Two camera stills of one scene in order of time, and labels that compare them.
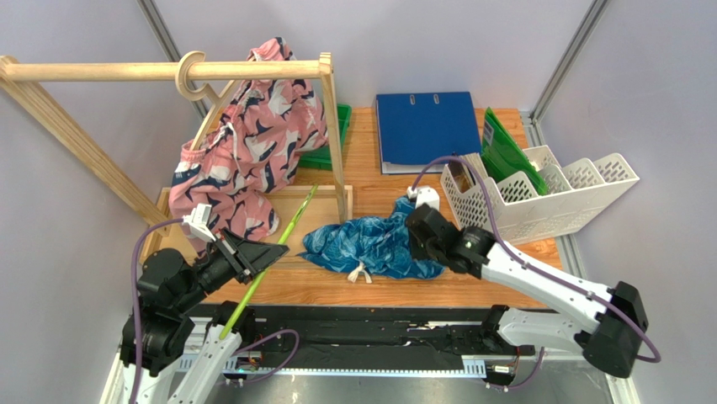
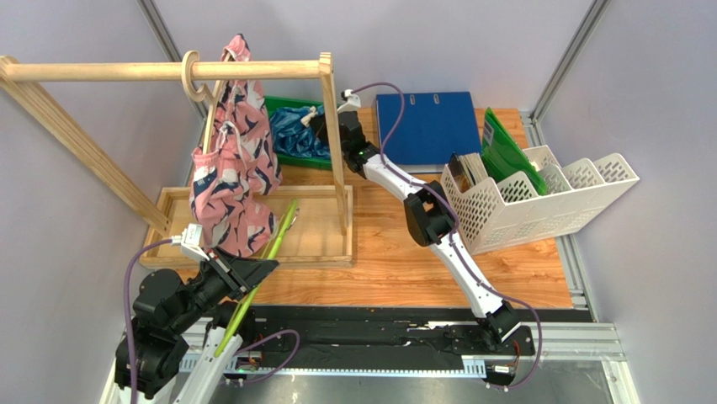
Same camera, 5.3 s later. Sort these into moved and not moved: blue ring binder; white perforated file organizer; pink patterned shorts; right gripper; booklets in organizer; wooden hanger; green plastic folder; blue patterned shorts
Moved: blue patterned shorts; pink patterned shorts; wooden hanger; right gripper
Not moved: booklets in organizer; blue ring binder; green plastic folder; white perforated file organizer
